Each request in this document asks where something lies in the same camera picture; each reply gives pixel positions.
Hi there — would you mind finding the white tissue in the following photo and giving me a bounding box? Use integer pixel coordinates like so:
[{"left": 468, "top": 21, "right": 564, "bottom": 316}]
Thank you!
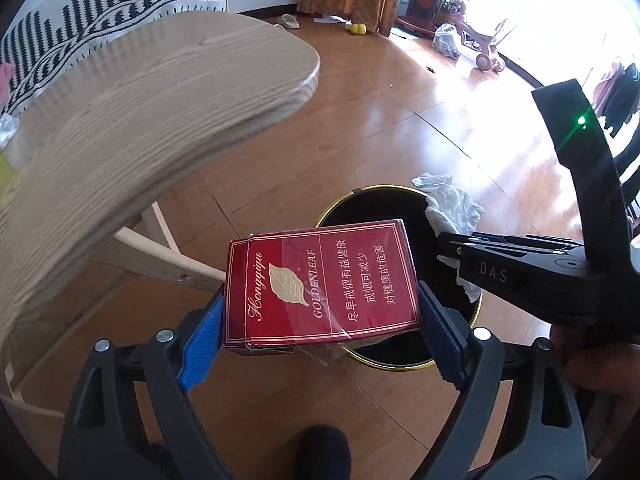
[{"left": 410, "top": 172, "right": 486, "bottom": 304}]

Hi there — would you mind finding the red cigarette box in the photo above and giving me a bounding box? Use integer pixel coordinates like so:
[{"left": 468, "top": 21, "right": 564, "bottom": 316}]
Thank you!
[{"left": 222, "top": 219, "right": 420, "bottom": 351}]

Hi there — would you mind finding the clear plastic bag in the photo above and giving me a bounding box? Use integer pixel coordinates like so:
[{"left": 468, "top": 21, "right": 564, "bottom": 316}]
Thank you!
[{"left": 432, "top": 23, "right": 461, "bottom": 61}]

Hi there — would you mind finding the black gold-rimmed trash bin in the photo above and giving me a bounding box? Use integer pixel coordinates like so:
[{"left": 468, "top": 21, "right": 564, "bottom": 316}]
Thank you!
[{"left": 314, "top": 184, "right": 484, "bottom": 372}]

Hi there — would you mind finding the person's right hand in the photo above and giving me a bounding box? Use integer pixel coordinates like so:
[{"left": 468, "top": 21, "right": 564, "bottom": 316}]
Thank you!
[{"left": 550, "top": 325, "right": 639, "bottom": 460}]

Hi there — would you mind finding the child's tricycle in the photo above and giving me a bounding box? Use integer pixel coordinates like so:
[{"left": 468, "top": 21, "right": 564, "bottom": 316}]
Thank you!
[{"left": 452, "top": 13, "right": 513, "bottom": 73}]

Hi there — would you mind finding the black sock foot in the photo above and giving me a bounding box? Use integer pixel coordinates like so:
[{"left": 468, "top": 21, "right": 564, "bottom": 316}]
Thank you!
[{"left": 294, "top": 425, "right": 352, "bottom": 480}]

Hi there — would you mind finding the yellow toy on floor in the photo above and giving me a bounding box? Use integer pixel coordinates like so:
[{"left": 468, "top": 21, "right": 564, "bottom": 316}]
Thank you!
[{"left": 345, "top": 23, "right": 368, "bottom": 36}]

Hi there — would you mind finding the beige slipper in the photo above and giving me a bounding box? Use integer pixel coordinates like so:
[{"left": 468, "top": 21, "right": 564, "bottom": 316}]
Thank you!
[{"left": 278, "top": 14, "right": 300, "bottom": 29}]

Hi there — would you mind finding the black white striped sofa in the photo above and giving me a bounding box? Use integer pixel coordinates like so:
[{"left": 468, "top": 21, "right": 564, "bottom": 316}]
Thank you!
[{"left": 1, "top": 0, "right": 229, "bottom": 116}]

